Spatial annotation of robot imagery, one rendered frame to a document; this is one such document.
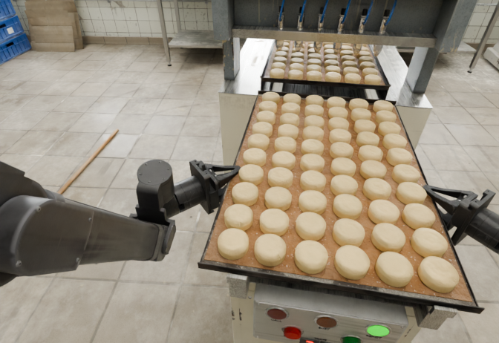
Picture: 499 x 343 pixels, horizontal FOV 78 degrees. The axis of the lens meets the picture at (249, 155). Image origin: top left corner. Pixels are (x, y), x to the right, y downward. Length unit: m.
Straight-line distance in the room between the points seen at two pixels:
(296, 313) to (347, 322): 0.08
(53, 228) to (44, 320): 1.49
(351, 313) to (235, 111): 0.79
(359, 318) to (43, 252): 0.47
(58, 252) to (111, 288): 1.43
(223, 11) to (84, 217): 0.86
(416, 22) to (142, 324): 1.49
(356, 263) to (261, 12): 0.82
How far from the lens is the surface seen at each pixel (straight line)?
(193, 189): 0.60
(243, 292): 0.53
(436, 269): 0.55
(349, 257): 0.51
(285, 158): 0.66
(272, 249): 0.50
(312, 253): 0.50
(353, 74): 1.10
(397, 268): 0.53
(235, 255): 0.50
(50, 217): 0.20
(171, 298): 1.53
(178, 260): 1.63
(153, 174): 0.53
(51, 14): 4.79
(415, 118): 1.18
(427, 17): 1.14
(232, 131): 1.19
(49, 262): 0.21
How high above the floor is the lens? 1.33
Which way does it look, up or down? 38 degrees down
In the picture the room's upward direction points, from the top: straight up
